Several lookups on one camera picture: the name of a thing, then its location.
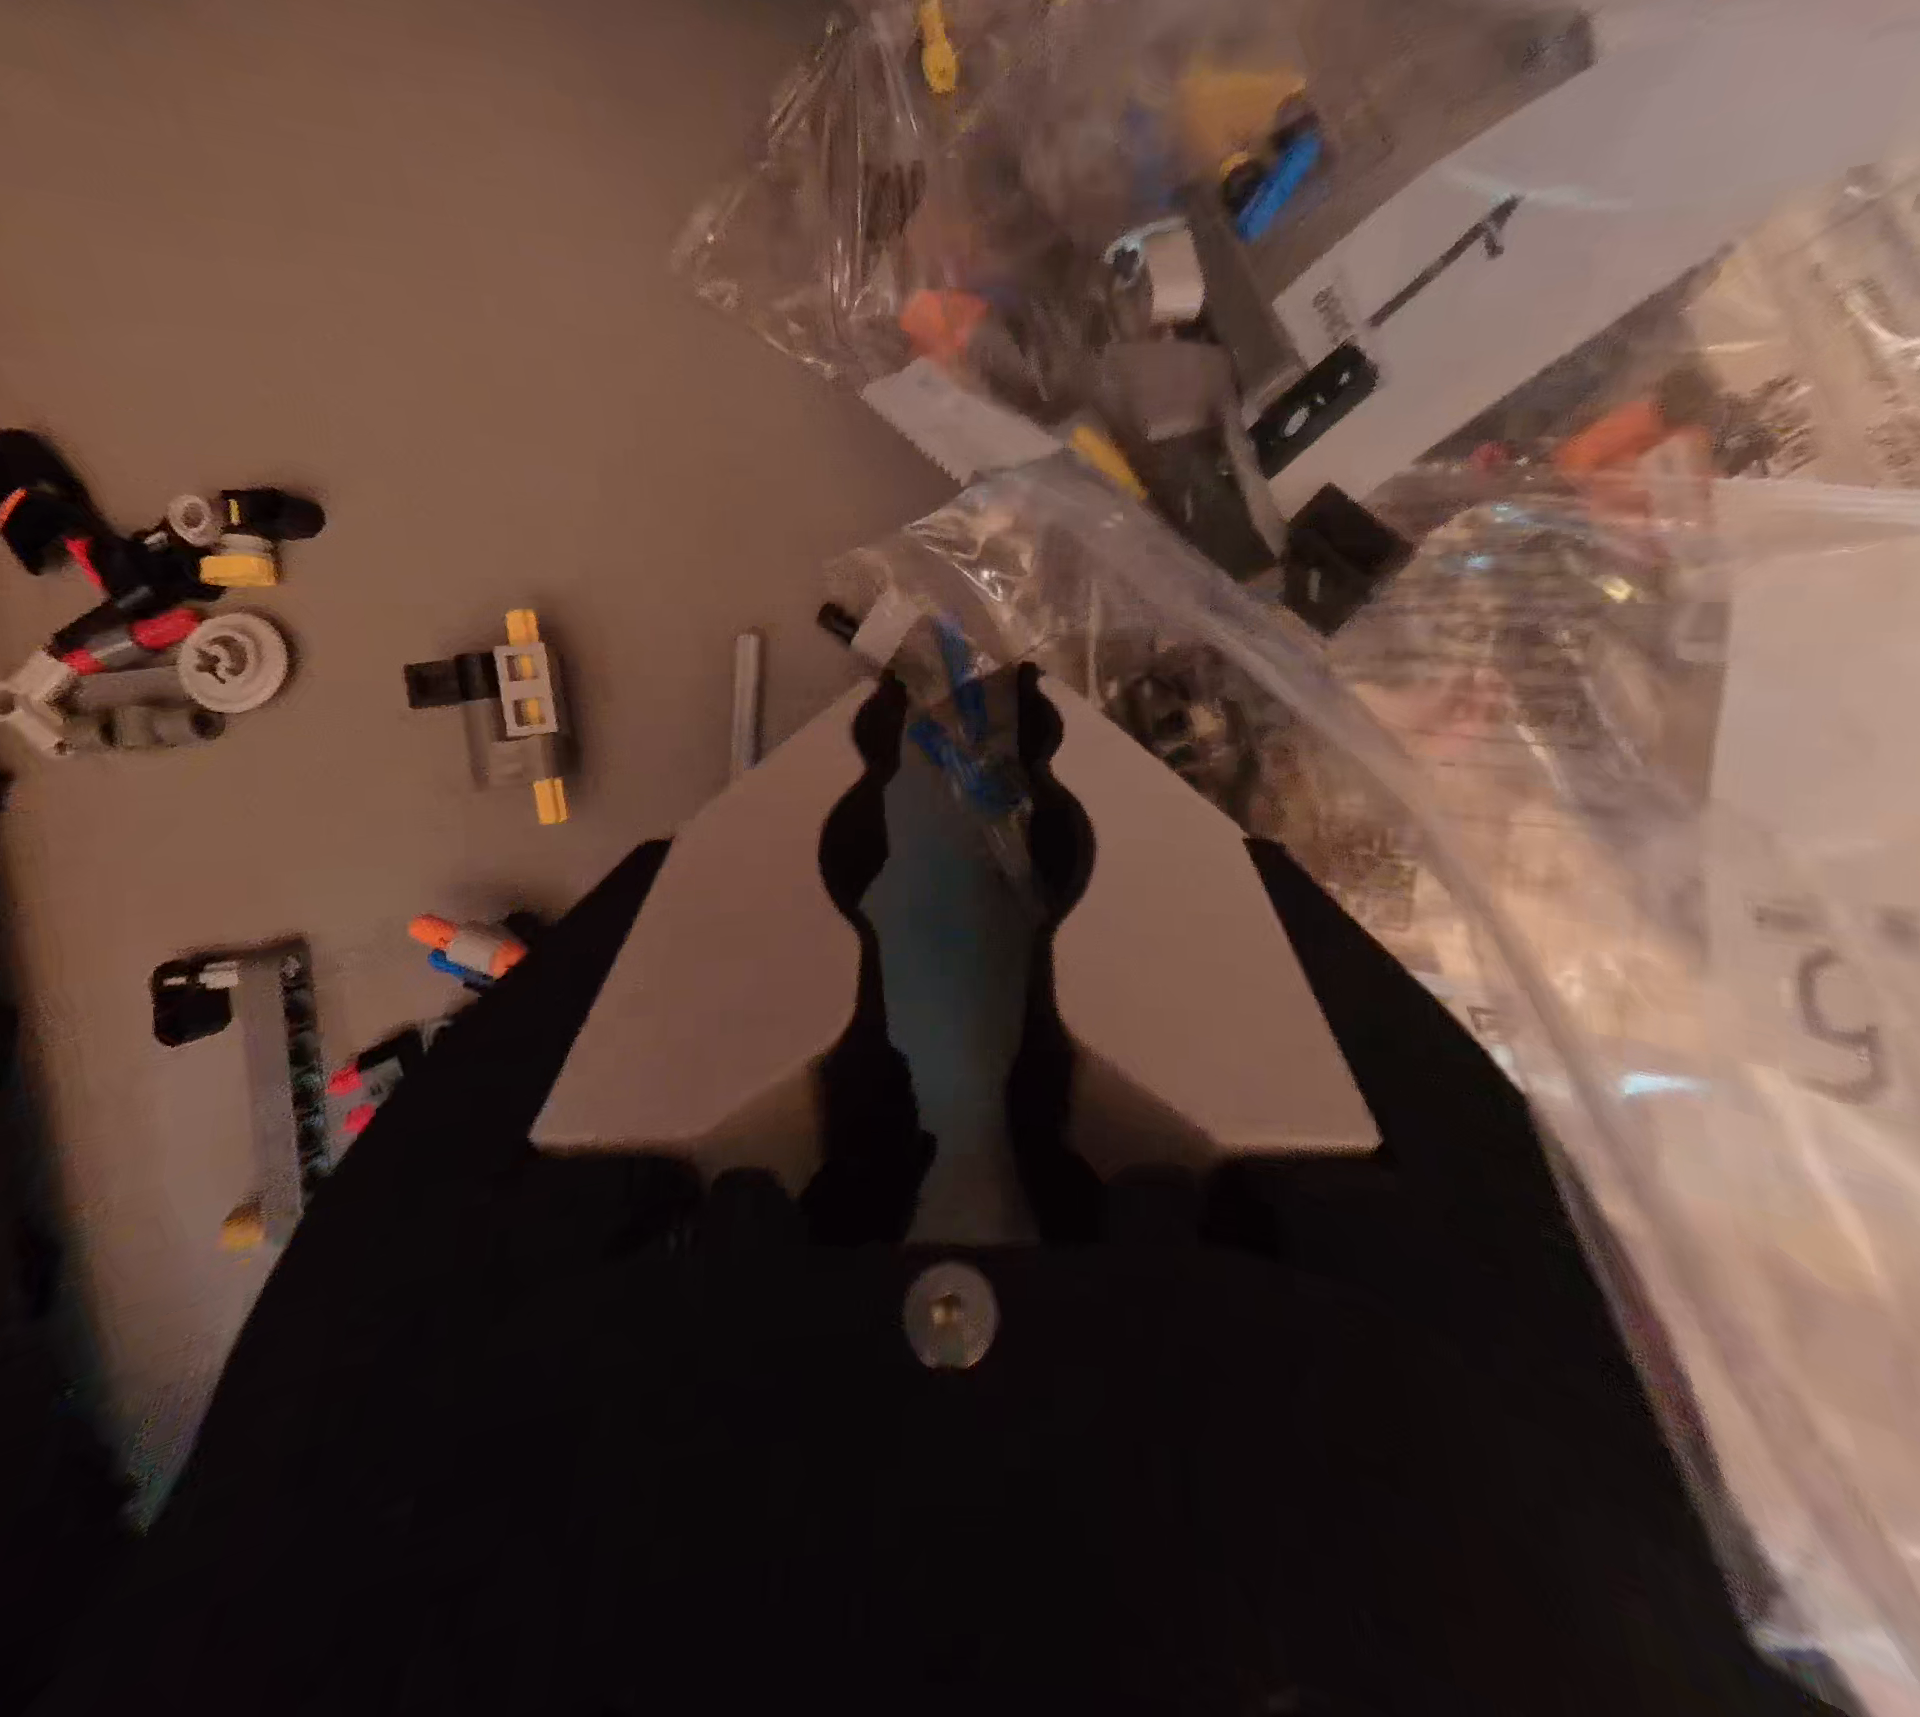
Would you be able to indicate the light grey lego bush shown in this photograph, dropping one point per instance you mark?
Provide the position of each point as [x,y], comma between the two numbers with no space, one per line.
[190,516]

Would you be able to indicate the grey lego pulley wheel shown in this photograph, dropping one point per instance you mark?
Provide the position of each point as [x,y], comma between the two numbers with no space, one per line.
[254,682]

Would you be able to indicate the large clear bag white label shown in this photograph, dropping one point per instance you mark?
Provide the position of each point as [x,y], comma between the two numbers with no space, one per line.
[1800,769]

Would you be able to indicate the grey yellow lego connector assembly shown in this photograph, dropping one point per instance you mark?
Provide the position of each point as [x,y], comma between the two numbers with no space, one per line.
[510,730]

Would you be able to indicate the black yellow lego connector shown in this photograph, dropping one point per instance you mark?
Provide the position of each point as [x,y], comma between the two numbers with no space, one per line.
[276,511]

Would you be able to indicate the orange grey lego pin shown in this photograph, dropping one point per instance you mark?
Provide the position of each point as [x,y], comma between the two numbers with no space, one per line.
[473,947]

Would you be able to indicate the black lego panel red stripe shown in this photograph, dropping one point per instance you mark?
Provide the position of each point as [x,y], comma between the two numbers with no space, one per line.
[40,486]

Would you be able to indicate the black red lego pin block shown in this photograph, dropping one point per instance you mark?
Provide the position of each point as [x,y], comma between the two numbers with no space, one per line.
[375,1074]

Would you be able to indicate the grey lego beam black connector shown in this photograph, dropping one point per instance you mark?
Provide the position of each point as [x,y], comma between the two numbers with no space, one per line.
[276,1086]

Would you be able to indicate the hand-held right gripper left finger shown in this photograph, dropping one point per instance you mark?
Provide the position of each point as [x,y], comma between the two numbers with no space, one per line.
[719,984]

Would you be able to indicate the blue lego pin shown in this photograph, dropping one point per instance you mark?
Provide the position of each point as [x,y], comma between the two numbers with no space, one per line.
[953,676]

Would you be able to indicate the pile of clear lego bags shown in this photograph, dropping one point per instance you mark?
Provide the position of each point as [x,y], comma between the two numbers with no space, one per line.
[1353,24]

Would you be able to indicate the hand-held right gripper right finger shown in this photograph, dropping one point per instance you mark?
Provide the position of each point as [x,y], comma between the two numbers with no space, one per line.
[1200,995]

